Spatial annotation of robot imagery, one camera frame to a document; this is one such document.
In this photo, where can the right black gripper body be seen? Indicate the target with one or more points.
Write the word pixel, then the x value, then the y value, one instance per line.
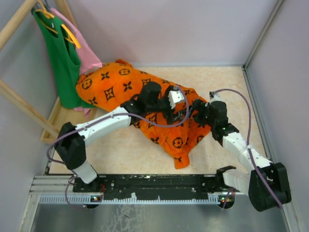
pixel 203 116

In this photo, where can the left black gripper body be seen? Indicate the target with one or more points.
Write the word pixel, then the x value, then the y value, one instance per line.
pixel 163 105

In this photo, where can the orange patterned pillowcase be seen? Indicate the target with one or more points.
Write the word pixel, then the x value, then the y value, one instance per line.
pixel 116 82

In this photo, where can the green tank top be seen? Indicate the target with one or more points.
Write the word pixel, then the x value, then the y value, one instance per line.
pixel 64 60

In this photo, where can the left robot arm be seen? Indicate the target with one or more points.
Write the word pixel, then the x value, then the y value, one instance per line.
pixel 96 135

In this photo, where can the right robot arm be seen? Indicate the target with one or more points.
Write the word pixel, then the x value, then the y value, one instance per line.
pixel 264 182

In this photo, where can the pink shirt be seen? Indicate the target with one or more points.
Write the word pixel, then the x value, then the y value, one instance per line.
pixel 89 61

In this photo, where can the wooden clothes rack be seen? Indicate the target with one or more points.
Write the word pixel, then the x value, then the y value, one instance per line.
pixel 25 69

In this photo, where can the teal clothes hanger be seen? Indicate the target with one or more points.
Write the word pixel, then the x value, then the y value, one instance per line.
pixel 41 4

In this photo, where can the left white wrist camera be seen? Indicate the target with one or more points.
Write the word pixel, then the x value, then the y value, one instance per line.
pixel 175 97

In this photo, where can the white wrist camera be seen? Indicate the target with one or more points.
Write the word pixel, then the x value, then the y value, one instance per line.
pixel 214 96
pixel 175 97

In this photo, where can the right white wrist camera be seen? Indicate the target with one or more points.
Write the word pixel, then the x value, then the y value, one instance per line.
pixel 214 96

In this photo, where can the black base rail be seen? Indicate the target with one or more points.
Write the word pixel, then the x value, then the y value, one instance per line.
pixel 142 189

